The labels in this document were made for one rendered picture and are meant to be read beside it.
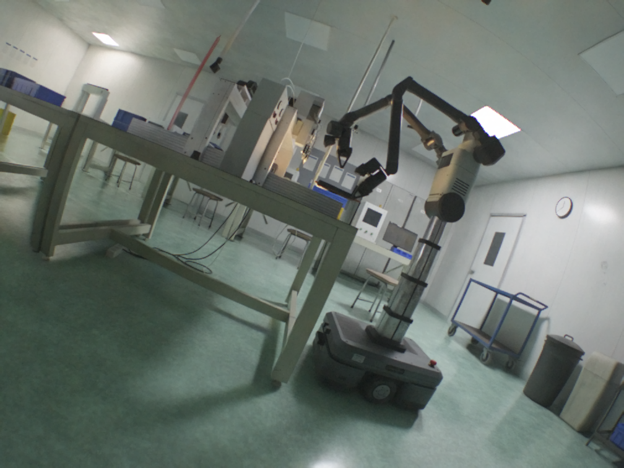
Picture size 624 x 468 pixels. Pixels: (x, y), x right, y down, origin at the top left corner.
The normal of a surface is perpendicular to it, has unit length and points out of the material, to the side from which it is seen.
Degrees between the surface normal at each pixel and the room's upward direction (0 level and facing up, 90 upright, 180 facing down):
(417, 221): 90
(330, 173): 90
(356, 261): 90
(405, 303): 90
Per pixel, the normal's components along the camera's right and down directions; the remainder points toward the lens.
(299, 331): 0.04, 0.07
